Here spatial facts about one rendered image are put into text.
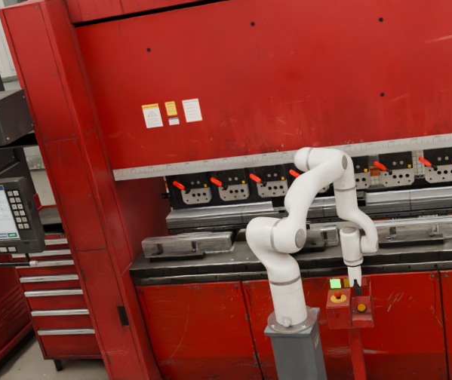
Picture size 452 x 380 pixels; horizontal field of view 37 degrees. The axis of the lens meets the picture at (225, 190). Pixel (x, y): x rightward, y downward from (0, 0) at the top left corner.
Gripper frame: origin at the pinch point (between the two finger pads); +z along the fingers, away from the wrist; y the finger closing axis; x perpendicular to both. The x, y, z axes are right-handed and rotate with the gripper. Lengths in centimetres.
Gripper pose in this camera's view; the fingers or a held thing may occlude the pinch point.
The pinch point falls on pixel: (358, 290)
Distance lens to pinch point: 309.9
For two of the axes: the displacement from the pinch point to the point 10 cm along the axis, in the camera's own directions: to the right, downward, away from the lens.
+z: 2.1, 8.8, 4.2
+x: 9.6, -1.0, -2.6
